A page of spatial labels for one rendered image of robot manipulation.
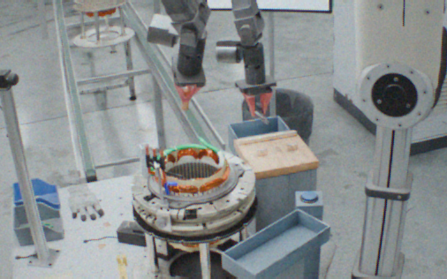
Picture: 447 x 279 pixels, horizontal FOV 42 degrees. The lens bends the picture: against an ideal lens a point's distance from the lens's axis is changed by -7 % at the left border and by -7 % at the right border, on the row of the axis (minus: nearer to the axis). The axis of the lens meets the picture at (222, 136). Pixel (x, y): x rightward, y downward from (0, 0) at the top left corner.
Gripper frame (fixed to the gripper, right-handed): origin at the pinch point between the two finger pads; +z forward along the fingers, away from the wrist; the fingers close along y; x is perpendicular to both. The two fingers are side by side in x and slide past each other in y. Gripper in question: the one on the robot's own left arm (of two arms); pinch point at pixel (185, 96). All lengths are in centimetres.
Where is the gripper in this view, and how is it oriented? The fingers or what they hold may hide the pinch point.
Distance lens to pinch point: 147.0
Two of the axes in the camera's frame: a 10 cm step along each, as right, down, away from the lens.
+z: -1.4, 6.8, 7.2
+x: 9.7, -0.4, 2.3
